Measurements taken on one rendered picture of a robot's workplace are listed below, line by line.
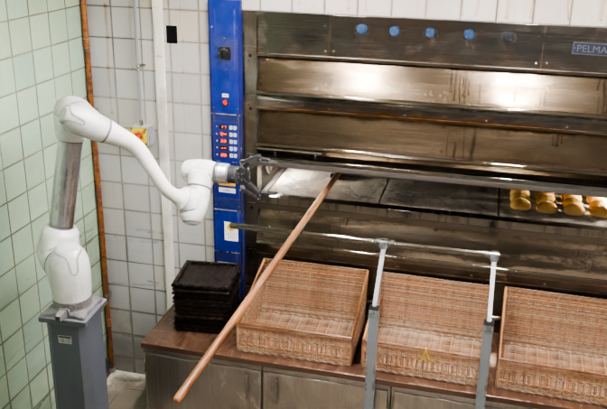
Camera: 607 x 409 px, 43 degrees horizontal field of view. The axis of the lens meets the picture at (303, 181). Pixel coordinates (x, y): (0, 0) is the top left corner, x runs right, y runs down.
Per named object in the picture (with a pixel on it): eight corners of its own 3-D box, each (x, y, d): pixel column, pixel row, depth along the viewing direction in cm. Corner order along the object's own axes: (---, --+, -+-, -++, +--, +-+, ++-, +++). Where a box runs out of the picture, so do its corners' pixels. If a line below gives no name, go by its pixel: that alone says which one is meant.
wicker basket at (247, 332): (262, 303, 408) (262, 255, 399) (368, 317, 397) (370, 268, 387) (234, 351, 364) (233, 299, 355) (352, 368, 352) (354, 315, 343)
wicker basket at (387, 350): (377, 318, 396) (379, 269, 386) (490, 334, 382) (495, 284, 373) (359, 369, 351) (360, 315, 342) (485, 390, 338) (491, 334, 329)
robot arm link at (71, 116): (115, 118, 299) (105, 110, 310) (72, 100, 288) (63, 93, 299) (100, 149, 300) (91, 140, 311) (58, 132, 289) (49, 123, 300)
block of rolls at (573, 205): (508, 171, 432) (509, 162, 430) (599, 180, 422) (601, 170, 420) (509, 210, 377) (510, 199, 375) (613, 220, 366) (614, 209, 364)
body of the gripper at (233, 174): (231, 162, 331) (252, 163, 328) (232, 181, 333) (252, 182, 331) (226, 167, 324) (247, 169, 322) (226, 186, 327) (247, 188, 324)
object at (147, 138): (136, 141, 398) (135, 122, 395) (154, 143, 396) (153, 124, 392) (129, 144, 391) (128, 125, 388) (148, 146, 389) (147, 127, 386)
